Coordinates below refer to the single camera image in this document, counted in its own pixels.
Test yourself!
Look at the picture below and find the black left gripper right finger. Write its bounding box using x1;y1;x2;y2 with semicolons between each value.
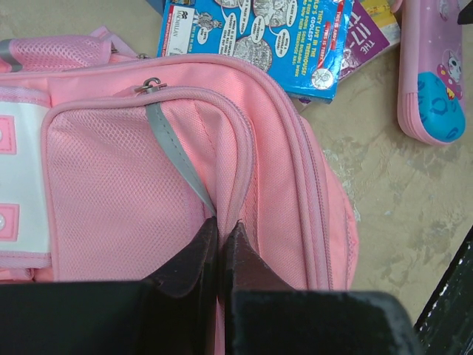
225;223;423;354

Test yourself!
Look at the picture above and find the purple book underneath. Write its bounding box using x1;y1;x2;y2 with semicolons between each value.
299;0;402;108

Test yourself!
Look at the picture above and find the pink student backpack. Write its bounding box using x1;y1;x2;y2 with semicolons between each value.
0;25;360;293

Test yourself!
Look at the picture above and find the blue illustrated book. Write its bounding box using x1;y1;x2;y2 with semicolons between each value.
157;0;353;103

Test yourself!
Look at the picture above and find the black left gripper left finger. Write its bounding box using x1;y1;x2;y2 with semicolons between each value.
1;218;218;354

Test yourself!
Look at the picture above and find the pink pencil case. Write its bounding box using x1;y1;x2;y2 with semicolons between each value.
392;0;466;146

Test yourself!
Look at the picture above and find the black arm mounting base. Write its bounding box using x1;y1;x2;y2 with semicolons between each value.
414;231;473;354

